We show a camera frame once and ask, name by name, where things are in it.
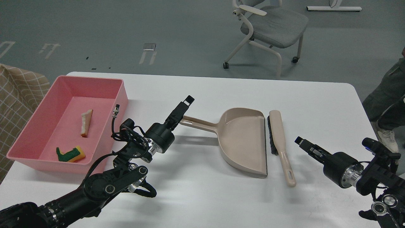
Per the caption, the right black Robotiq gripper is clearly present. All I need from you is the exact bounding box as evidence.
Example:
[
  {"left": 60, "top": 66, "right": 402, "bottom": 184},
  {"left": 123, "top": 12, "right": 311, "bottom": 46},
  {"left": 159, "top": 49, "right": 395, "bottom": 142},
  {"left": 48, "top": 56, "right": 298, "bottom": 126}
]
[{"left": 295, "top": 136, "right": 364, "bottom": 189}]

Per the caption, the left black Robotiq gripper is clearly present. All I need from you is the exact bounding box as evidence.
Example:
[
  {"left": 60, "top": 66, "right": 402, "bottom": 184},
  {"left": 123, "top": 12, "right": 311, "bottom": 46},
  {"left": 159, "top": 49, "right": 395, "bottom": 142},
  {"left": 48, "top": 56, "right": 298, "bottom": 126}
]
[{"left": 145, "top": 95, "right": 194, "bottom": 153}]

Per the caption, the beige hand brush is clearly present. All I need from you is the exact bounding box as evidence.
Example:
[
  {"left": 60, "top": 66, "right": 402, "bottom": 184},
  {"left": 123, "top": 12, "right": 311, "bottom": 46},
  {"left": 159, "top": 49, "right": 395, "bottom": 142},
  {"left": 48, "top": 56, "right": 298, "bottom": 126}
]
[{"left": 267, "top": 110, "right": 296, "bottom": 187}]

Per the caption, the beige plastic dustpan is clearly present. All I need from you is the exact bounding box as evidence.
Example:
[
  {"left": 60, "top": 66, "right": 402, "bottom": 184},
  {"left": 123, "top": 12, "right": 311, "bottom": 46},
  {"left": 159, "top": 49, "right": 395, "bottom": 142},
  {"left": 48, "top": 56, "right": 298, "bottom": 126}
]
[{"left": 180, "top": 108, "right": 268, "bottom": 177}]

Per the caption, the white bread slice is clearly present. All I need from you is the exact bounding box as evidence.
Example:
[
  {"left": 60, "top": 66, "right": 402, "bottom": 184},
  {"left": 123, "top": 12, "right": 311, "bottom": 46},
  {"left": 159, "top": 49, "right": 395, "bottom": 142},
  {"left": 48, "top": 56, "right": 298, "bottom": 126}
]
[{"left": 81, "top": 109, "right": 93, "bottom": 137}]

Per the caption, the yellow green sponge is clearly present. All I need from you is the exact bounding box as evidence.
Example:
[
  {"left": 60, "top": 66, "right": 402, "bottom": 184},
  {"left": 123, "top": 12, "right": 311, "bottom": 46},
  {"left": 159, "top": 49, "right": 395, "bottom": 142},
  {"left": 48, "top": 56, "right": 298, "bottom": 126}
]
[{"left": 56, "top": 146, "right": 86, "bottom": 162}]

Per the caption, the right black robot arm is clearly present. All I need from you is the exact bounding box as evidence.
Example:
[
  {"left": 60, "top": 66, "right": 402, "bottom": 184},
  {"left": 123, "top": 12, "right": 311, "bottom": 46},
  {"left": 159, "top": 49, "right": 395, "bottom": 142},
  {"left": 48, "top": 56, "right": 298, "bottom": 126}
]
[{"left": 295, "top": 137, "right": 405, "bottom": 228}]

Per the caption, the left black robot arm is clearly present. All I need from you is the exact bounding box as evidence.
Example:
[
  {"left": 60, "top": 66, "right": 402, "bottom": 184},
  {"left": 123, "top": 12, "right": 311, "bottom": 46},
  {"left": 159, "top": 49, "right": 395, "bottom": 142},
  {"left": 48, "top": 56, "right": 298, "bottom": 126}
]
[{"left": 1, "top": 96, "right": 194, "bottom": 228}]

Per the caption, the pink plastic bin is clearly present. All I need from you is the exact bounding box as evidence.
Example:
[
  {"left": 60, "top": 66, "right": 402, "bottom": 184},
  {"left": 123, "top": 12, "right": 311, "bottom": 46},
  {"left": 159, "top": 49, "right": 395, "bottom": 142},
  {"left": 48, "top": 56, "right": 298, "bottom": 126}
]
[{"left": 6, "top": 76, "right": 128, "bottom": 174}]

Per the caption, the floor socket plate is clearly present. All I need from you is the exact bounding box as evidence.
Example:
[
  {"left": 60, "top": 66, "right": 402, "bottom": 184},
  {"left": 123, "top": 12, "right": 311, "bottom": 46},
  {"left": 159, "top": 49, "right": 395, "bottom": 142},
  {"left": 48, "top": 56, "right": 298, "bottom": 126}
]
[{"left": 143, "top": 43, "right": 157, "bottom": 52}]

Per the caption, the white sneaker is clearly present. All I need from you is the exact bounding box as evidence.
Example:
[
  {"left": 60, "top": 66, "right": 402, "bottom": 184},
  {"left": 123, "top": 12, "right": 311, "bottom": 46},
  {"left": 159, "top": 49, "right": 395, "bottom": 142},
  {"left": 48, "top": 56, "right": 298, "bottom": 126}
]
[{"left": 376, "top": 121, "right": 399, "bottom": 153}]

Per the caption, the grey office chair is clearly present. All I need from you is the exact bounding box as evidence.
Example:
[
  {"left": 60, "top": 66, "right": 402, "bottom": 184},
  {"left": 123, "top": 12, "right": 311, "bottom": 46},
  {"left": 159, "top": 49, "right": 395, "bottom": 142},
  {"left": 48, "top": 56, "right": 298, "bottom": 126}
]
[{"left": 223, "top": 0, "right": 309, "bottom": 79}]

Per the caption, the white desk base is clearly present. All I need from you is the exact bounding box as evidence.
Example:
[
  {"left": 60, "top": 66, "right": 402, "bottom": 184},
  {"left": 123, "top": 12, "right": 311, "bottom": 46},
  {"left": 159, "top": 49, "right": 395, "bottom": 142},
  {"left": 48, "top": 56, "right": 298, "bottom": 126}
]
[{"left": 306, "top": 0, "right": 363, "bottom": 12}]

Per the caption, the brown checkered cloth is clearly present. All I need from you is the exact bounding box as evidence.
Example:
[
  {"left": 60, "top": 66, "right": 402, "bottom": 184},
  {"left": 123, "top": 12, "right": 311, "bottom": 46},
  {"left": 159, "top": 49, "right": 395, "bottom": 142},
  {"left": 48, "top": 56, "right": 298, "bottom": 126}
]
[{"left": 0, "top": 64, "right": 50, "bottom": 182}]

